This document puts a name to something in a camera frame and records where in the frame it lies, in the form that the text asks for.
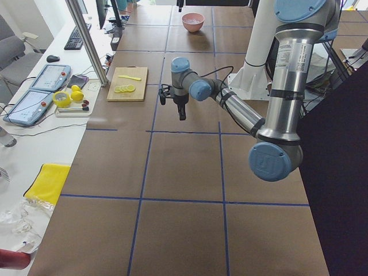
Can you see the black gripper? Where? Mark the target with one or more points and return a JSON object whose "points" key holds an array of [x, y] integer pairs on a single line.
{"points": [[180, 99]]}

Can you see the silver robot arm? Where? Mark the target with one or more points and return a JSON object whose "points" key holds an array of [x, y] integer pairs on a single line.
{"points": [[273, 122]]}

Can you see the pink bowl of ice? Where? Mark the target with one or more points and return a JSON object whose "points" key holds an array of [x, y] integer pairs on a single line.
{"points": [[193, 22]]}

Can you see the wooden cutting board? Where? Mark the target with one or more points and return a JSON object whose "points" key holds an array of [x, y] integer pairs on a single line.
{"points": [[128, 84]]}

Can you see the yellow plastic knife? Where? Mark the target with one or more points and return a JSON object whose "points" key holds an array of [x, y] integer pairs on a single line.
{"points": [[130, 77]]}

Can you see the purple notebook stack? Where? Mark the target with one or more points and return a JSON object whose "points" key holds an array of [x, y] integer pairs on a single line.
{"points": [[79, 80]]}

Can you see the whole yellow lemon lower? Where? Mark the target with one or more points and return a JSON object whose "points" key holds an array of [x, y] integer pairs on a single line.
{"points": [[77, 96]]}

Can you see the whole yellow lemon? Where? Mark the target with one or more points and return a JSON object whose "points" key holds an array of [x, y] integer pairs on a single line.
{"points": [[75, 88], [77, 96]]}

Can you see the whole yellow lemon upper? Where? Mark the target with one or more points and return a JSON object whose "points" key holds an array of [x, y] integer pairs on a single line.
{"points": [[75, 88]]}

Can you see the yellow tape roll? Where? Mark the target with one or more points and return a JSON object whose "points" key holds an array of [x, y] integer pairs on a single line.
{"points": [[61, 99]]}

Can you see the black keyboard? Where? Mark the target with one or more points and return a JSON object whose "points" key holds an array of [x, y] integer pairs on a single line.
{"points": [[74, 41]]}

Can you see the upper teach pendant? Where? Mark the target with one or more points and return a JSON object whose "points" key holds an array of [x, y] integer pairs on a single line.
{"points": [[52, 77]]}

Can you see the teach pendant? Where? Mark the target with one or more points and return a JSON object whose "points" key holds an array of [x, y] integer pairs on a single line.
{"points": [[29, 108], [52, 77]]}

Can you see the black computer mouse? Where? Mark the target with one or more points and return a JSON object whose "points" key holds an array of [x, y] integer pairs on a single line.
{"points": [[52, 58]]}

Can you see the yellow cloth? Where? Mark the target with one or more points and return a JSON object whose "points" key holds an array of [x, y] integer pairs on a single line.
{"points": [[48, 184]]}

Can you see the lower teach pendant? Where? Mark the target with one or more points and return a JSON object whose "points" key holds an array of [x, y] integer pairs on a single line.
{"points": [[29, 108]]}

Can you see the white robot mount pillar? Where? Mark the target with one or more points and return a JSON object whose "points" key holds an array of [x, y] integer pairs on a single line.
{"points": [[251, 81]]}

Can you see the aluminium frame post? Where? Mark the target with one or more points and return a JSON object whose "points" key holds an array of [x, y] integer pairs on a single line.
{"points": [[77, 16]]}

